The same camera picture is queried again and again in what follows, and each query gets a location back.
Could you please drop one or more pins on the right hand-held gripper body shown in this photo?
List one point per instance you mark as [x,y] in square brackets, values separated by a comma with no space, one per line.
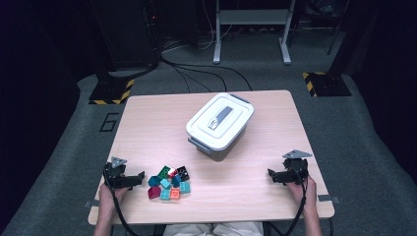
[296,172]

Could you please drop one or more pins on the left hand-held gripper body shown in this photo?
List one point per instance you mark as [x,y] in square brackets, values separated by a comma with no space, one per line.
[114,177]

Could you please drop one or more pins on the maroon toy block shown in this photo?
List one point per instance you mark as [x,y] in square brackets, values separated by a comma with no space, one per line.
[154,192]

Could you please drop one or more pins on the green toy block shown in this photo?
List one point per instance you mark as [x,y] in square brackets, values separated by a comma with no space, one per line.
[164,171]

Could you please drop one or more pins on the small light teal toy block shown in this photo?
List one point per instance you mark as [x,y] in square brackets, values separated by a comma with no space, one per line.
[165,184]

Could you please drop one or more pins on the red toy block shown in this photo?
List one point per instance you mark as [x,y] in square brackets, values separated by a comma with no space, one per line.
[172,172]

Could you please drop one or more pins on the dark blue toy block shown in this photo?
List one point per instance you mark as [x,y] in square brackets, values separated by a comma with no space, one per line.
[176,181]

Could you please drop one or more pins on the orange toy block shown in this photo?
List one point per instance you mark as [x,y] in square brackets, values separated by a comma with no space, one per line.
[175,194]

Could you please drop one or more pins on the clear brown storage box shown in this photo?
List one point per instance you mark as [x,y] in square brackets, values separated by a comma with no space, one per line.
[229,149]

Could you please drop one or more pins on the white box lid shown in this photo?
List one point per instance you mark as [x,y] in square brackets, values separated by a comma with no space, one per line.
[209,131]

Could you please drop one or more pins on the person's left hand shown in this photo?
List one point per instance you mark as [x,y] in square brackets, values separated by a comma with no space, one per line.
[109,198]

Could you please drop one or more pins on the person's right hand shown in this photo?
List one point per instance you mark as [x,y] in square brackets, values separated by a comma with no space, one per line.
[308,196]

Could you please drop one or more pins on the person's beige pants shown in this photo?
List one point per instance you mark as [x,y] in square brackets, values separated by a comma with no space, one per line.
[213,229]

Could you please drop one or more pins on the black stand base striped tape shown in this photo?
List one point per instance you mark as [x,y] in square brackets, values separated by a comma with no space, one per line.
[109,90]
[327,86]

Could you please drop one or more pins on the dark curtain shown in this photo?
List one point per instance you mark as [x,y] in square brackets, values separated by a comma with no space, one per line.
[387,82]
[32,98]

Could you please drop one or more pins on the black computer tower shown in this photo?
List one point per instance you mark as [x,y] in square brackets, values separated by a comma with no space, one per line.
[131,32]

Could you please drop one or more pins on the white metal stand frame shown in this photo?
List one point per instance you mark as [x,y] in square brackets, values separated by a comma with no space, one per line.
[252,16]

